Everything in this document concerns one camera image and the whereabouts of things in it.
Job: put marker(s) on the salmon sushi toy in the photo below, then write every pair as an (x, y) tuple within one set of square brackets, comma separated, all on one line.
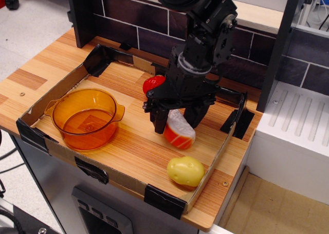
[(177, 130)]

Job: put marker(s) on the orange transparent plastic pot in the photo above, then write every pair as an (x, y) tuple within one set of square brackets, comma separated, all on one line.
[(87, 119)]

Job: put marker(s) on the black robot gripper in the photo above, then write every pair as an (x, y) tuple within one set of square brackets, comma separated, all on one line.
[(182, 89)]

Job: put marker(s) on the dark grey vertical post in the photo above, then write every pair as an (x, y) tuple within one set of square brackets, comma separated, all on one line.
[(270, 80)]

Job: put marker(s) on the cardboard fence with black tape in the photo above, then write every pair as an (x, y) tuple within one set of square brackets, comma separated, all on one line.
[(136, 158)]

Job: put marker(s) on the yellow toy potato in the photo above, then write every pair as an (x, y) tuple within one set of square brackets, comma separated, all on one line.
[(186, 171)]

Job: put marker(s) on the black caster wheel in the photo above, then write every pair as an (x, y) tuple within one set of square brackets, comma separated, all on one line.
[(12, 4)]

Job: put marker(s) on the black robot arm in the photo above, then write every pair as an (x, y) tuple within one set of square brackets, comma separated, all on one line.
[(208, 43)]

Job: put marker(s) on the white toy sink drainboard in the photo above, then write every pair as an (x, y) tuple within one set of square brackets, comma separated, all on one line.
[(290, 145)]

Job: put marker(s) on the red toy strawberry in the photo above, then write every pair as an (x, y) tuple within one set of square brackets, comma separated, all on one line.
[(152, 83)]

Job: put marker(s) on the grey oven control panel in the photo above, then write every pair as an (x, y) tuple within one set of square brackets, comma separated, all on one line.
[(98, 217)]

